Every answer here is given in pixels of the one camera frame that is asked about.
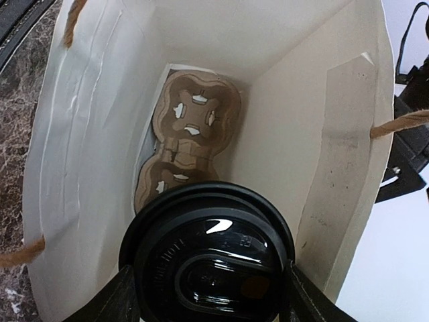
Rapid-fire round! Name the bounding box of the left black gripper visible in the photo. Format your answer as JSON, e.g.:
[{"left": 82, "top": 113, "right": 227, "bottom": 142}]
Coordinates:
[{"left": 375, "top": 60, "right": 428, "bottom": 203}]

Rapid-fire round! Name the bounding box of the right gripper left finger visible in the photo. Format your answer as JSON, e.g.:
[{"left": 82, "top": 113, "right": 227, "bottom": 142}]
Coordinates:
[{"left": 64, "top": 265, "right": 139, "bottom": 322}]

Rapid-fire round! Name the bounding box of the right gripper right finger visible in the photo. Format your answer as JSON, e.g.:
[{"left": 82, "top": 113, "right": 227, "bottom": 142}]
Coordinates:
[{"left": 284, "top": 261, "right": 356, "bottom": 322}]

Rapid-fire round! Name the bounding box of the brown paper bag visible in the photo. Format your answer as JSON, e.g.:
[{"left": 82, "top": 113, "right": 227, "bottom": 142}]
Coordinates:
[{"left": 0, "top": 0, "right": 429, "bottom": 322}]

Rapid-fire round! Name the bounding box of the black coffee cup lid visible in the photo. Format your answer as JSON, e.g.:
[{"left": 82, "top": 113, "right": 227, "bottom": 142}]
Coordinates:
[{"left": 119, "top": 181, "right": 295, "bottom": 321}]

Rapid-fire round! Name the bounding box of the cardboard two-cup carrier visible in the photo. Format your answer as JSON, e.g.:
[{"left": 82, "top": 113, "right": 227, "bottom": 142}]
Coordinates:
[{"left": 134, "top": 70, "right": 242, "bottom": 212}]

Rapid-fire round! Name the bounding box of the black front rail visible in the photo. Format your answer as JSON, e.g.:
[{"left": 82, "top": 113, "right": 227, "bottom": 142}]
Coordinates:
[{"left": 1, "top": 0, "right": 55, "bottom": 70}]

